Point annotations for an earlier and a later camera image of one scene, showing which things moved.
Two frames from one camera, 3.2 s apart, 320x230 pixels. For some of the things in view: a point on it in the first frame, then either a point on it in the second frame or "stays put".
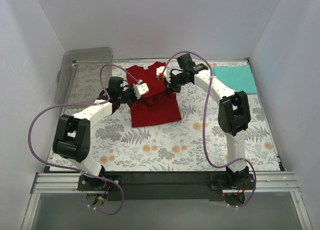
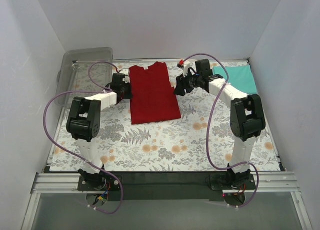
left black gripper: x=130 y=97 to x=127 y=92
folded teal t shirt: x=239 y=77 stays put
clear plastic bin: x=79 y=77 stays put
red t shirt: x=157 y=105 stays put
